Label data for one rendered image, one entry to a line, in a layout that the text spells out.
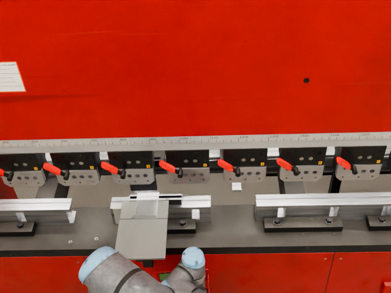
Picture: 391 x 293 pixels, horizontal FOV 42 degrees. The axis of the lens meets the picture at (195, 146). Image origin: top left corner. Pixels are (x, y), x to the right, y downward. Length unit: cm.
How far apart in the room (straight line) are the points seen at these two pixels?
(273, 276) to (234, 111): 81
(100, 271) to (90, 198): 209
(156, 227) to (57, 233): 43
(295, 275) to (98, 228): 81
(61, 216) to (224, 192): 147
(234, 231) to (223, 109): 59
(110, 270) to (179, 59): 63
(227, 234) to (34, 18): 107
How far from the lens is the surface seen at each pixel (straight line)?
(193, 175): 184
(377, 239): 209
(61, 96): 166
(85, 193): 344
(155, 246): 185
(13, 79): 166
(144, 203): 198
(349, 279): 225
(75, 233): 211
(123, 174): 180
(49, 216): 212
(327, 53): 155
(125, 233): 190
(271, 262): 209
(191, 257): 171
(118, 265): 133
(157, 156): 210
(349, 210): 208
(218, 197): 330
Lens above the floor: 250
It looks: 43 degrees down
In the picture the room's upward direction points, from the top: 3 degrees counter-clockwise
